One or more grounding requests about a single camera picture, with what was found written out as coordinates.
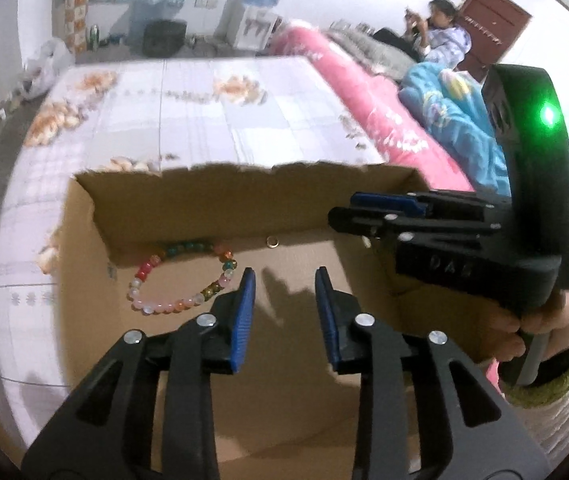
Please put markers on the grey fuzzy blanket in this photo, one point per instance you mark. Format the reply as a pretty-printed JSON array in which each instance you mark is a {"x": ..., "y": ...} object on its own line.
[{"x": 364, "y": 42}]

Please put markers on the brown cardboard box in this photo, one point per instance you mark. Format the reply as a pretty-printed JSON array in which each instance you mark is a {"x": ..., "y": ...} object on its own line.
[{"x": 289, "y": 200}]

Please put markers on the green bottle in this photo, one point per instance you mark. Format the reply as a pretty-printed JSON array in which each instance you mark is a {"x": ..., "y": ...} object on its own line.
[{"x": 94, "y": 37}]

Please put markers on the pink blanket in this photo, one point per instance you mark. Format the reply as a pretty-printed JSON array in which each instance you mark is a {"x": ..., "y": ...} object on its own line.
[{"x": 364, "y": 90}]

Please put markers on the blue printed blanket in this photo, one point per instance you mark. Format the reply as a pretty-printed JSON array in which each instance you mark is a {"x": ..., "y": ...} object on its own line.
[{"x": 444, "y": 105}]

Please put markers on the person's right forearm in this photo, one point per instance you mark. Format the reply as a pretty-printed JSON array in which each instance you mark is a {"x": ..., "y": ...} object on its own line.
[{"x": 559, "y": 410}]

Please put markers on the person's right hand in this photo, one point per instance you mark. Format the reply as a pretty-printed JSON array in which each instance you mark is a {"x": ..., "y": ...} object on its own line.
[{"x": 559, "y": 317}]

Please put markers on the brown door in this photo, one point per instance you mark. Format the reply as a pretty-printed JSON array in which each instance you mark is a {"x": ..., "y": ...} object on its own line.
[{"x": 494, "y": 15}]

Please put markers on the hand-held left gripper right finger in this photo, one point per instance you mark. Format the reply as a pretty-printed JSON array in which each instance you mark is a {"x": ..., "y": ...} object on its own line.
[{"x": 325, "y": 310}]

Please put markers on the white water dispenser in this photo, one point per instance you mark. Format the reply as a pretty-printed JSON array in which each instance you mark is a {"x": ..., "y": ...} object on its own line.
[{"x": 247, "y": 25}]

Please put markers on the white plastic bag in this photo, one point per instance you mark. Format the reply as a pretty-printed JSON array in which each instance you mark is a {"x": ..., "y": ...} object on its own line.
[{"x": 47, "y": 67}]

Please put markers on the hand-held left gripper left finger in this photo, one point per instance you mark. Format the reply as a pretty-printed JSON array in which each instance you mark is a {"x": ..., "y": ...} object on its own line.
[{"x": 244, "y": 310}]

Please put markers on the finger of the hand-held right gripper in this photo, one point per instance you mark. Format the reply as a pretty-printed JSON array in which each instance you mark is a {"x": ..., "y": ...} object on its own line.
[
  {"x": 389, "y": 201},
  {"x": 364, "y": 222}
]

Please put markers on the black bin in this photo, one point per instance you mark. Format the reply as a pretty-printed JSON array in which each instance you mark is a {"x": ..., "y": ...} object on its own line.
[{"x": 164, "y": 39}]

